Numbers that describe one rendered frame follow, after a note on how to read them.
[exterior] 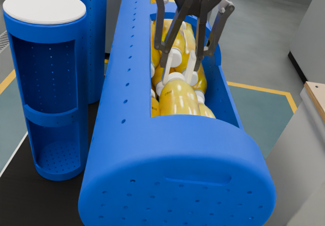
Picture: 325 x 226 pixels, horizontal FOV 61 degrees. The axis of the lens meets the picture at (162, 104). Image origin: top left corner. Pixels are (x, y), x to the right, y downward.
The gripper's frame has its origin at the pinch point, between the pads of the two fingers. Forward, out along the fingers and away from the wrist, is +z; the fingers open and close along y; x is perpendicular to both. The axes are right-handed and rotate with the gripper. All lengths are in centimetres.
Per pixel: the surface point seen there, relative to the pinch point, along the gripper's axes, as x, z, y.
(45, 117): -42, 57, 42
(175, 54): -7.9, 1.5, -0.4
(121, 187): 25.3, 2.4, 8.9
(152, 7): -18.9, -4.0, 5.6
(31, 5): -54, 15, 46
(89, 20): -106, 41, 34
